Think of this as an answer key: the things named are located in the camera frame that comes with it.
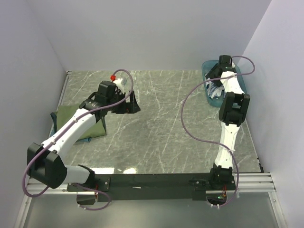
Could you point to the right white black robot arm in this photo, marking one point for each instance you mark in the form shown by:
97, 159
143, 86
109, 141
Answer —
232, 114

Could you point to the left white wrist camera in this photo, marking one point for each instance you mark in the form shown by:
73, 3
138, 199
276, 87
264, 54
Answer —
119, 81

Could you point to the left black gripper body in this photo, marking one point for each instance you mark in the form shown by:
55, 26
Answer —
122, 108

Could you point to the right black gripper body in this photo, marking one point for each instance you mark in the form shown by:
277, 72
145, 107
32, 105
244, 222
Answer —
212, 72

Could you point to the blue white striped tank top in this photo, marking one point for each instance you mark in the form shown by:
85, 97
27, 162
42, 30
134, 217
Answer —
214, 91

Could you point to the olive green tank top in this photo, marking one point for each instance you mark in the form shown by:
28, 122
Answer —
65, 112

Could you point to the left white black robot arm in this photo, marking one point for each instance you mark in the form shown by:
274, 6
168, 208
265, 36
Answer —
45, 160

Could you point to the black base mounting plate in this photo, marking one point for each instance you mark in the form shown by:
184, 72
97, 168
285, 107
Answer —
172, 186

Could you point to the teal plastic laundry basket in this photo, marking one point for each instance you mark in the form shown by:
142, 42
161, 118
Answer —
206, 67

